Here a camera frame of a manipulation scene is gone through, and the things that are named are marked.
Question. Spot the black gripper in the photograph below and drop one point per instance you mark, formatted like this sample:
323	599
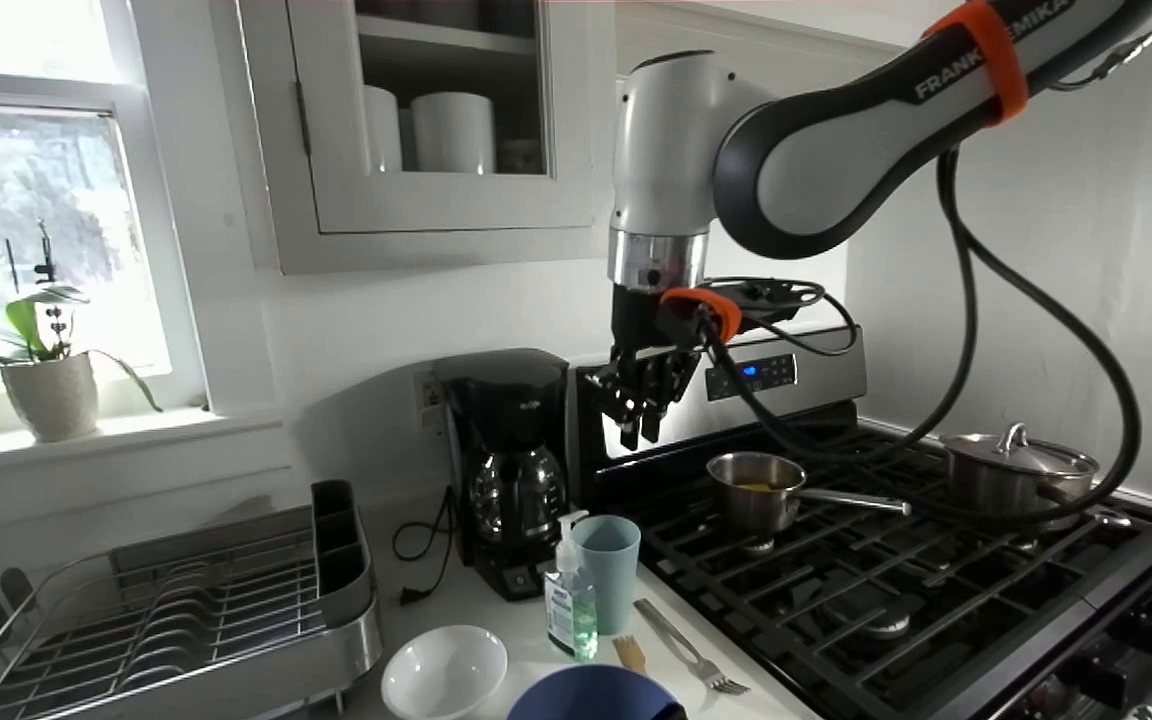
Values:
648	325

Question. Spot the green hand wash pump bottle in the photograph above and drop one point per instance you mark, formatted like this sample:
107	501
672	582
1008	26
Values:
570	602

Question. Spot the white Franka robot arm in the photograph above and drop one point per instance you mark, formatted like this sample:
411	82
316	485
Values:
840	145

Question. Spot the grey-teal plastic cup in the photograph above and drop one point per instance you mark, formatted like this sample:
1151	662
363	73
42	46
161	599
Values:
608	572

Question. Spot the small steel saucepan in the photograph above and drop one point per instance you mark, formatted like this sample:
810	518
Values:
754	485

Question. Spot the black coffee maker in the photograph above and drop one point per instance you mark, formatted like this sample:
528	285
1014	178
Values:
510	464

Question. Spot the grey glass-door cabinet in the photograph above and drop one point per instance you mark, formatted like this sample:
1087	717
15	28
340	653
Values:
441	202

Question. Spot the blue bowl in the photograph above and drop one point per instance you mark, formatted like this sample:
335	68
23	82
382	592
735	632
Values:
597	697

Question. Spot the white bowl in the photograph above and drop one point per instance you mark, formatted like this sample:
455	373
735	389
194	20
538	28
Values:
441	675

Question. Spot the white mug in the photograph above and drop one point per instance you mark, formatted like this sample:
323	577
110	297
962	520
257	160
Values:
382	128
455	132

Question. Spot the large steel pot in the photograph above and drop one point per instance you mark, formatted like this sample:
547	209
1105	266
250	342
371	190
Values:
1000	492

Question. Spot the steel dish rack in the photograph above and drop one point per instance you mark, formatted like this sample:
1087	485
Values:
179	614

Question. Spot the potted green plant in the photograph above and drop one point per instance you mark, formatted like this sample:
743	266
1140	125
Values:
50	387

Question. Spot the kitchen window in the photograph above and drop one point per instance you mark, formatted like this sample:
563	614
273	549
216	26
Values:
29	202

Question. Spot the wall power outlet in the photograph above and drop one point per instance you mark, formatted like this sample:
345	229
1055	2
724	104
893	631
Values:
435	394

